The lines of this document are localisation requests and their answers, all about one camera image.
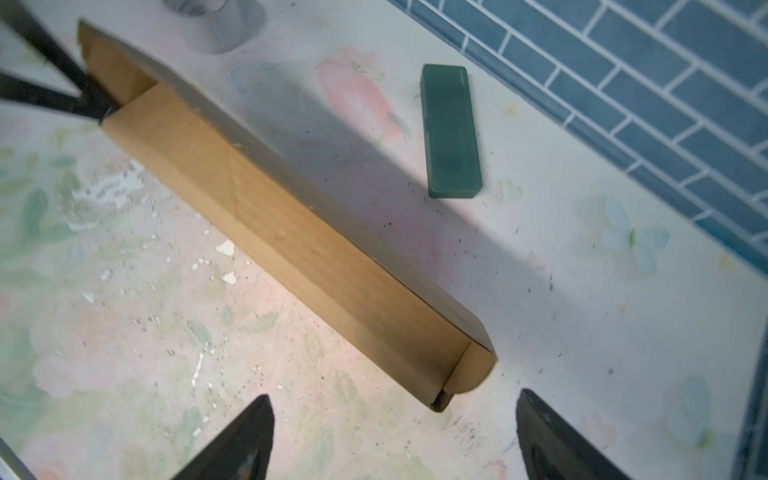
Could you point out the dark green flat block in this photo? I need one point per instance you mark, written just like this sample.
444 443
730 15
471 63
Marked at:
451 149

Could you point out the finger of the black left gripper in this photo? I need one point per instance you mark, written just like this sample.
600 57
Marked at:
92 102
15 16

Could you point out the brown cardboard box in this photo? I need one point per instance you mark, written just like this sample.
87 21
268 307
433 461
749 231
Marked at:
401 320

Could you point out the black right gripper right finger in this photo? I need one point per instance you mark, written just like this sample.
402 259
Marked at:
552 449

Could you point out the clear tape roll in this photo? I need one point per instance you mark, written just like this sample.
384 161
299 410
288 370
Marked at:
215 27

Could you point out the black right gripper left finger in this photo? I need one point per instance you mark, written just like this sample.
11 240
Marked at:
242 450

